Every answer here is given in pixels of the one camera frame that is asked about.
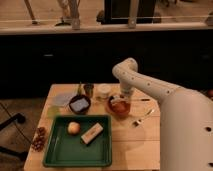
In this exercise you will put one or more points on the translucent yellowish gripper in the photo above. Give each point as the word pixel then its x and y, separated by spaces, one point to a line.
pixel 127 94

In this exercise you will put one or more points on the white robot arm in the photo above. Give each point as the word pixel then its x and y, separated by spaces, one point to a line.
pixel 186 119

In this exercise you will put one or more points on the red bowl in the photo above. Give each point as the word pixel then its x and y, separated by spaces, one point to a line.
pixel 120 109

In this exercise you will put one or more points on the wooden block brush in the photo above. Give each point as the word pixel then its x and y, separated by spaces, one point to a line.
pixel 91 133

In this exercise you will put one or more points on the dark bowl with sponge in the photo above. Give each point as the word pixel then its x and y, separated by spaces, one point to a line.
pixel 79 104

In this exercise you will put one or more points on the white cup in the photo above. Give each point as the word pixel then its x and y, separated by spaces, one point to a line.
pixel 103 91

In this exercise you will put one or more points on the metal fork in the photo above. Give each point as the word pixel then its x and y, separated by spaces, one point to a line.
pixel 139 121

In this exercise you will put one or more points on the dark metal cup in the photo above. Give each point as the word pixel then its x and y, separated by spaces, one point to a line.
pixel 88 88

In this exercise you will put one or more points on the small green bottle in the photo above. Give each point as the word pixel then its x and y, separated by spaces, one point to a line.
pixel 79 89

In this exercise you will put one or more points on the yellow onion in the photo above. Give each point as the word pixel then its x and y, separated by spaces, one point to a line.
pixel 73 128

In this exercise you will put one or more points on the clear plastic lid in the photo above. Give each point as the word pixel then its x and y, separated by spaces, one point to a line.
pixel 63 99

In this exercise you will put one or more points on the yellow-green sponge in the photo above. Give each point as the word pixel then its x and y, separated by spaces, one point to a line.
pixel 53 111

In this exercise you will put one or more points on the green plastic tray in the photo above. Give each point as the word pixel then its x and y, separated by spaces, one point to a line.
pixel 66 150

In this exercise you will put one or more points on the bunch of red grapes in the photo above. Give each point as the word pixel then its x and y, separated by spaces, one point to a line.
pixel 39 141

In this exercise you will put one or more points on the black chair base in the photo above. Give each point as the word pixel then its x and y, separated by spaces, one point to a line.
pixel 8 133

